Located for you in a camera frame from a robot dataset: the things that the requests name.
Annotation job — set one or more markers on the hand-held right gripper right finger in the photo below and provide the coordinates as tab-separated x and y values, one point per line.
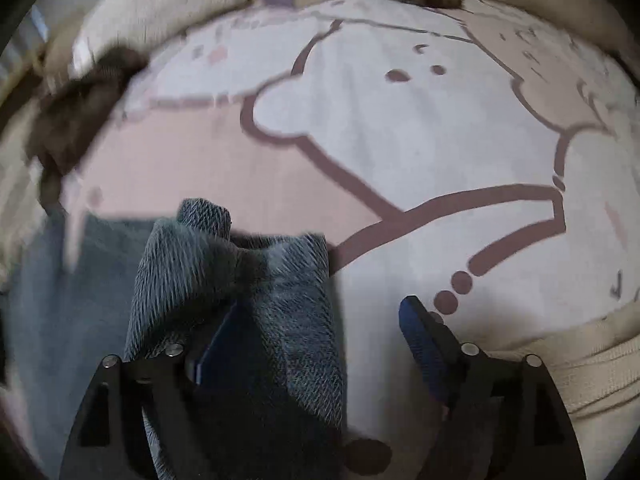
422	340

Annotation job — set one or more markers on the printed bear bed sheet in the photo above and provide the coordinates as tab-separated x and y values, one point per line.
400	170

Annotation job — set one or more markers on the grey denim pants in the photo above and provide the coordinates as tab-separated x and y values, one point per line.
280	320

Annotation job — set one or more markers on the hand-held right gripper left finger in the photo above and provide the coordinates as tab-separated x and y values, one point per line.
216	347

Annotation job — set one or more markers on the beige blanket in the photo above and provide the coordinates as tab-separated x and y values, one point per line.
595	360

